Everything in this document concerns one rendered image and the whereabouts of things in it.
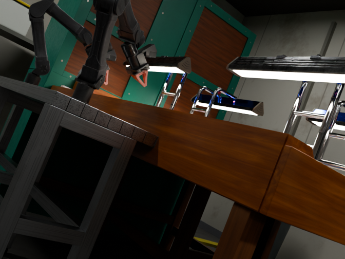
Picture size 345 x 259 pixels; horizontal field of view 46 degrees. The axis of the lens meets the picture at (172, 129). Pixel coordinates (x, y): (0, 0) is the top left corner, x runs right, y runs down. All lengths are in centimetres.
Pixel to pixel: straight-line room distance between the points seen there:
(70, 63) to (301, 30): 333
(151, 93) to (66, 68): 61
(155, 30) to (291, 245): 255
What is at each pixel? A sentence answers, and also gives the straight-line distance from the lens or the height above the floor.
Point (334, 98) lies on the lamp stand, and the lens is 152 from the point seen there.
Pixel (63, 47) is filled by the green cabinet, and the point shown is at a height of 100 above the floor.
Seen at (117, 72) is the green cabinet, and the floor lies 101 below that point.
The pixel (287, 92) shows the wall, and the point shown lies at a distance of 487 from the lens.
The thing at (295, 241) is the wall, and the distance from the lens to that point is 426.
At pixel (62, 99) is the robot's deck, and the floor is 66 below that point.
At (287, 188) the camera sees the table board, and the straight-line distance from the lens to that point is 92.
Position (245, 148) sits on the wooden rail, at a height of 71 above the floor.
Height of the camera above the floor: 61
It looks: 4 degrees up
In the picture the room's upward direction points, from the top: 22 degrees clockwise
